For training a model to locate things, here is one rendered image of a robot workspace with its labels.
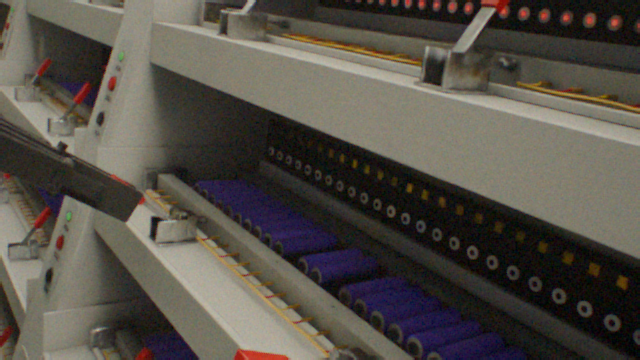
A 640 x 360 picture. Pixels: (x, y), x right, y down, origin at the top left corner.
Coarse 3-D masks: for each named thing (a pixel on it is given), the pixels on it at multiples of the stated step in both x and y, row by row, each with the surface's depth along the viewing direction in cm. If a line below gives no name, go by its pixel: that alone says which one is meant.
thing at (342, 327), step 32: (160, 192) 70; (192, 192) 66; (224, 224) 58; (224, 256) 54; (256, 256) 52; (288, 288) 48; (320, 288) 47; (288, 320) 45; (320, 320) 45; (352, 320) 43; (384, 352) 39
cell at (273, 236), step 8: (272, 232) 59; (280, 232) 59; (288, 232) 60; (296, 232) 60; (304, 232) 61; (312, 232) 61; (320, 232) 62; (264, 240) 59; (272, 240) 58; (272, 248) 59
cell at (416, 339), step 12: (456, 324) 45; (468, 324) 46; (420, 336) 43; (432, 336) 43; (444, 336) 44; (456, 336) 44; (468, 336) 45; (408, 348) 43; (420, 348) 43; (432, 348) 43
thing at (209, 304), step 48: (144, 192) 71; (144, 240) 58; (384, 240) 59; (144, 288) 58; (192, 288) 50; (240, 288) 51; (480, 288) 49; (192, 336) 49; (240, 336) 44; (288, 336) 44; (576, 336) 43
